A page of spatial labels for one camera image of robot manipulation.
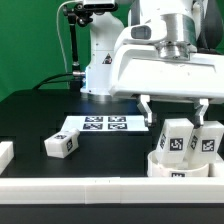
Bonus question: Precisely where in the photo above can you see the white fence wall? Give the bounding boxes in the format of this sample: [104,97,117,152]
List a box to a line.
[0,141,14,175]
[0,178,224,204]
[210,163,224,178]

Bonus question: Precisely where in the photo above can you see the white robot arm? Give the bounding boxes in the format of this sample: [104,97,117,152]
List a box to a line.
[83,0,224,127]

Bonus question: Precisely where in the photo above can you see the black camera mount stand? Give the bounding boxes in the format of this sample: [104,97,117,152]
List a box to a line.
[63,3,93,92]

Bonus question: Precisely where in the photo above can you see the black cables on table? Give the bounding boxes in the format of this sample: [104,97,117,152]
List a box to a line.
[32,72,76,90]

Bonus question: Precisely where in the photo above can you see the white overhead camera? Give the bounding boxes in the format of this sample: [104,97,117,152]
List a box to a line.
[83,0,115,10]

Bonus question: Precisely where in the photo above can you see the white front fence wall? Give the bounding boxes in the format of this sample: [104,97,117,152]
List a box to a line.
[0,178,224,204]

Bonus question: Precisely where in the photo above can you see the white left fence wall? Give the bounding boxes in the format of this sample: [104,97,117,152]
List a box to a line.
[0,141,14,175]

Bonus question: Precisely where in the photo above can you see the white round stool seat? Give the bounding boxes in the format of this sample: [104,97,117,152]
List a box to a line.
[147,151,209,178]

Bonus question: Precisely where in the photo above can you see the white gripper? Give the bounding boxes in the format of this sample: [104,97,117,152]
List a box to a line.
[109,45,224,128]

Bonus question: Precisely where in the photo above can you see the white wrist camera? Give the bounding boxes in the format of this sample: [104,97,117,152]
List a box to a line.
[124,25,166,45]

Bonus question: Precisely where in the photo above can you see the white right fence wall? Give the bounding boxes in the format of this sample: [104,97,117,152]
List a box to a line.
[210,163,224,178]

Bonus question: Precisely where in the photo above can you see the white cable on stand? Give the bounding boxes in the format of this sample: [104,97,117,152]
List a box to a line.
[55,0,77,64]

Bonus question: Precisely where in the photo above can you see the white tag sheet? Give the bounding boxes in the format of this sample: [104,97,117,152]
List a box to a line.
[61,115,147,132]

